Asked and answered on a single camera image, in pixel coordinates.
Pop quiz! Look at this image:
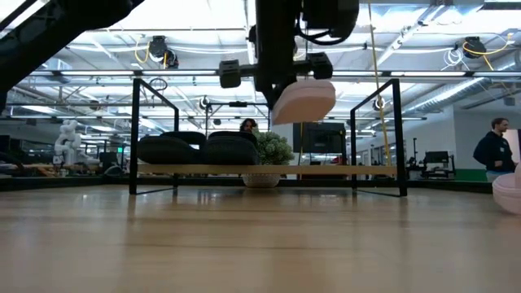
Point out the black background robot station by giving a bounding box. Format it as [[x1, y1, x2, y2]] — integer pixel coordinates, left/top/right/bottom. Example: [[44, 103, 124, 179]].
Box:
[[406, 137, 458, 181]]

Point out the silver ventilation duct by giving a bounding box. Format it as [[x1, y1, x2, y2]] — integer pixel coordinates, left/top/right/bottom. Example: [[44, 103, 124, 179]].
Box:
[[406, 77, 489, 115]]

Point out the black ceiling cable reel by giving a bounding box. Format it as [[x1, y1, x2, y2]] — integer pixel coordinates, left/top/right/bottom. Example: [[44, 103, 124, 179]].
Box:
[[147, 35, 180, 70], [461, 36, 488, 60]]

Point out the seated person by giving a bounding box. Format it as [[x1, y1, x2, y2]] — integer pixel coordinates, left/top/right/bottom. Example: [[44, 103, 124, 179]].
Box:
[[239, 117, 259, 135]]

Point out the horizontal metal frame bar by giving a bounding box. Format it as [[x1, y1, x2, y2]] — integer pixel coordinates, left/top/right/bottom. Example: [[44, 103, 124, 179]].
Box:
[[24, 69, 521, 79]]

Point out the black looped cable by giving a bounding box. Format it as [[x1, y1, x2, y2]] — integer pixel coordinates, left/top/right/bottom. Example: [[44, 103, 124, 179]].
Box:
[[148, 77, 169, 93]]

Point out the green plant in white pot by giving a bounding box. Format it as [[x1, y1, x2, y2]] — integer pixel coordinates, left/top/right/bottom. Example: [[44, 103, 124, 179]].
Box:
[[252, 129, 296, 189]]

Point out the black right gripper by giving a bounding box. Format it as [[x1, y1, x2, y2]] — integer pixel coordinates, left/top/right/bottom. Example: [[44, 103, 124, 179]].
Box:
[[218, 23, 335, 111]]

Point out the black background rig frame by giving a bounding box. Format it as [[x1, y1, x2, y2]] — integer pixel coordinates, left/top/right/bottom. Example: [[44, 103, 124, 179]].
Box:
[[204, 101, 272, 132]]

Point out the black foam slide sandal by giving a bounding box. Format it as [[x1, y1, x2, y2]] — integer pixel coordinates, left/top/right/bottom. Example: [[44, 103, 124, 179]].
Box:
[[200, 130, 262, 167], [136, 130, 207, 166]]

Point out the black table edge rail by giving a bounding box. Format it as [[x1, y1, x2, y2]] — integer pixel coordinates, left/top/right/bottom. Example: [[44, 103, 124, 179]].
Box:
[[0, 175, 494, 195]]

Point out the white robot figure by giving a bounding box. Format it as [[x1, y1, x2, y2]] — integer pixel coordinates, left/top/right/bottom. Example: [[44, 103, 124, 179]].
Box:
[[53, 119, 102, 168]]

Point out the black metal wood shelf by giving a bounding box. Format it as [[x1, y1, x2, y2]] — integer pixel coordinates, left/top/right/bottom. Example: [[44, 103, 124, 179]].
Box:
[[129, 77, 409, 199]]

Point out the standing person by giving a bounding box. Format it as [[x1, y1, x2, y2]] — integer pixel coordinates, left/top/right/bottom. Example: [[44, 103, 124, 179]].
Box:
[[472, 117, 519, 183]]

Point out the pink foam slide sandal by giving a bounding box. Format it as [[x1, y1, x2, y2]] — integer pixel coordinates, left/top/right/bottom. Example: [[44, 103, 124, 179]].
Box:
[[491, 161, 521, 216], [271, 78, 337, 126]]

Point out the black monitor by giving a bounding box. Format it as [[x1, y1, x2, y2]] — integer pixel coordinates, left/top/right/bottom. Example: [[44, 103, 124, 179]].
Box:
[[292, 121, 348, 155]]

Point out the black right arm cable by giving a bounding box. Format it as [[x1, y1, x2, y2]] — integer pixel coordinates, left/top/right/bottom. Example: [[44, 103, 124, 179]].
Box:
[[296, 15, 339, 47]]

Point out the yellow hanging cable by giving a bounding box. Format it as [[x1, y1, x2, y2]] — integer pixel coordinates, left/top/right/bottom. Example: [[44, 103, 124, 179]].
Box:
[[366, 0, 393, 166]]

